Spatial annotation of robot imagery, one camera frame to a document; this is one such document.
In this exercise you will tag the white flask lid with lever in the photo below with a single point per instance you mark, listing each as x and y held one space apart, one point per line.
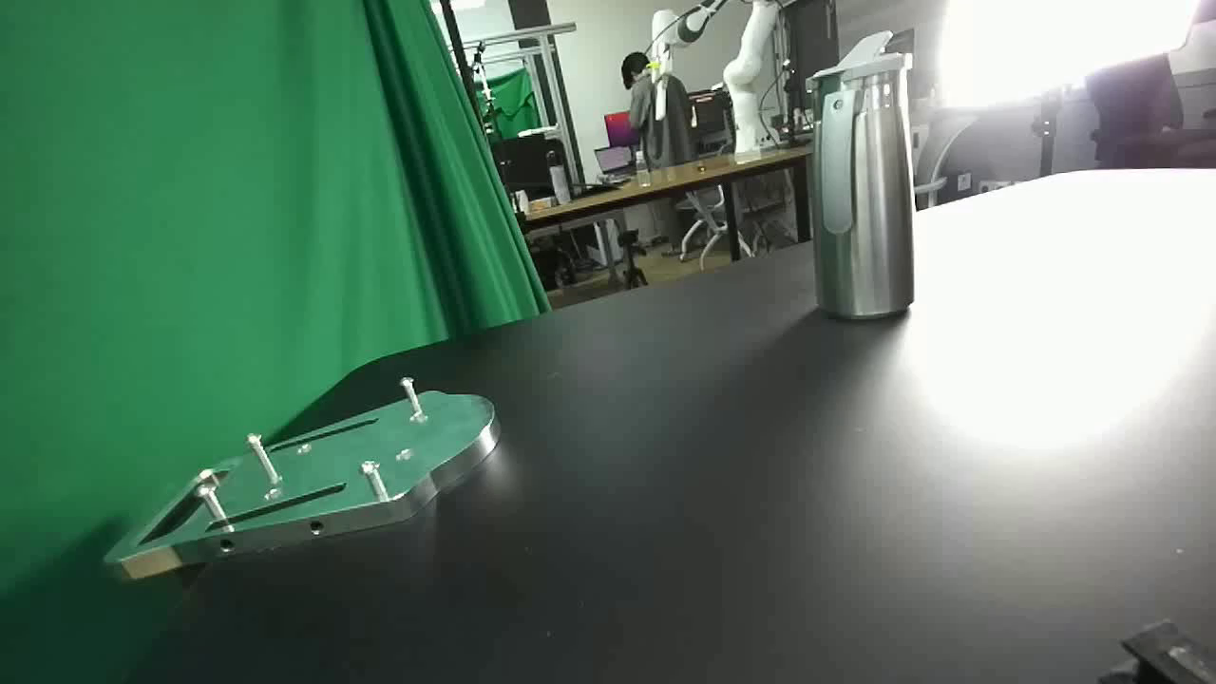
875 64

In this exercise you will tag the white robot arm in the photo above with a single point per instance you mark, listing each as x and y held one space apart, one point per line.
752 79

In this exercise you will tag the stainless steel flask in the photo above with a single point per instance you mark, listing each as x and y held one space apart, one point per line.
862 203

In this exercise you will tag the long wooden desk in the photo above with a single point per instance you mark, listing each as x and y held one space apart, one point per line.
657 179

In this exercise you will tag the silver screw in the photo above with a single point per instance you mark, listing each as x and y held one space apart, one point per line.
373 482
209 496
414 400
263 462

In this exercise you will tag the person in grey jacket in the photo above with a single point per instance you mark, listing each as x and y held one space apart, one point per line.
662 116

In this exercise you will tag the metal mounting plate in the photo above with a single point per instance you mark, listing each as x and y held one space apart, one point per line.
381 444

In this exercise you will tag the small green cloth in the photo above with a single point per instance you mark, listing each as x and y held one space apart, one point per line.
515 106

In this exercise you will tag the black tall cabinet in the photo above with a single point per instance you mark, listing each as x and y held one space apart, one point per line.
810 52

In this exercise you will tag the white office chair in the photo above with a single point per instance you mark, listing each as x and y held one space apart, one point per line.
943 145

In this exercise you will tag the green curtain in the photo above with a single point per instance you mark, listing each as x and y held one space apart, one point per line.
192 191

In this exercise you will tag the black monitor stand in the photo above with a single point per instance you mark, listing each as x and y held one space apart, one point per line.
1050 136

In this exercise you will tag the large monitor screen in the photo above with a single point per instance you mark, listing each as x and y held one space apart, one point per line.
1066 52

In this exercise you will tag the black office chair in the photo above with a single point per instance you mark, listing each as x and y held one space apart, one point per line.
1140 107

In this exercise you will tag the metal frame rack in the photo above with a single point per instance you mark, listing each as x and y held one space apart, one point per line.
552 79

